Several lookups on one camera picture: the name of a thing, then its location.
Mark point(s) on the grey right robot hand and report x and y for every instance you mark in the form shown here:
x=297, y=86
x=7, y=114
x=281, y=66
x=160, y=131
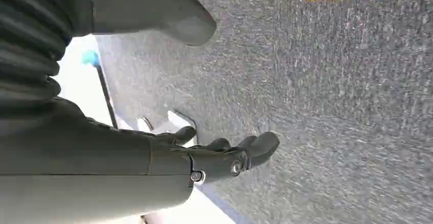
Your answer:
x=101, y=168

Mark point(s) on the black rod with blue tip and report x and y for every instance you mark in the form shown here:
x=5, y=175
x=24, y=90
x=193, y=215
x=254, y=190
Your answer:
x=101, y=84

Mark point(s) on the ribbed grey right arm sleeve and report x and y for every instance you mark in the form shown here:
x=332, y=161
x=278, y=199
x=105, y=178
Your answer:
x=30, y=46

